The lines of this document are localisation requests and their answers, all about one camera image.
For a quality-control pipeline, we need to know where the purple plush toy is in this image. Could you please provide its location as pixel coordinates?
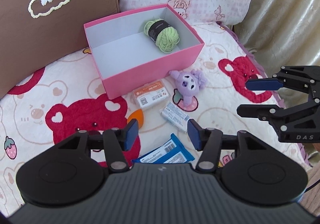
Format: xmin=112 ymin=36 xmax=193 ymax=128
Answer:
xmin=169 ymin=70 xmax=207 ymax=106

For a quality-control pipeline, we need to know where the orange makeup sponge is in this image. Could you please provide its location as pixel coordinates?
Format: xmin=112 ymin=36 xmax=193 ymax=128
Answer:
xmin=127 ymin=109 xmax=144 ymax=129

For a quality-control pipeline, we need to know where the pink cardboard box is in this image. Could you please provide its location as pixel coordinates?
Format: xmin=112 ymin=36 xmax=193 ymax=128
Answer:
xmin=84 ymin=4 xmax=204 ymax=99

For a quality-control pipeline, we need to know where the bear pattern bed blanket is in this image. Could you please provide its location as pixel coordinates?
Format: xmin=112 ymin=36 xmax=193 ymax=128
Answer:
xmin=1 ymin=23 xmax=310 ymax=216

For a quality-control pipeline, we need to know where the green yarn ball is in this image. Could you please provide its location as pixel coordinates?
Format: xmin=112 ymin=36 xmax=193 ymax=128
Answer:
xmin=143 ymin=18 xmax=180 ymax=54

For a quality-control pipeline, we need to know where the brown embroidered pillow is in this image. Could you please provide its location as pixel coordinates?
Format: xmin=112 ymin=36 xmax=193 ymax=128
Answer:
xmin=1 ymin=0 xmax=119 ymax=96

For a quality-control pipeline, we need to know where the clear box orange label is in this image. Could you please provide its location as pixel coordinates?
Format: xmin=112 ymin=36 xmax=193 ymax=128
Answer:
xmin=132 ymin=80 xmax=170 ymax=110

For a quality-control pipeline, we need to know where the blue snack packet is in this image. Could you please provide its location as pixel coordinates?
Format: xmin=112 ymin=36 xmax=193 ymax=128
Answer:
xmin=133 ymin=133 xmax=195 ymax=164

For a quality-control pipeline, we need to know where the white pack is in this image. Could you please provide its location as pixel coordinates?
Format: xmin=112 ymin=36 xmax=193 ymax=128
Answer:
xmin=161 ymin=102 xmax=190 ymax=133

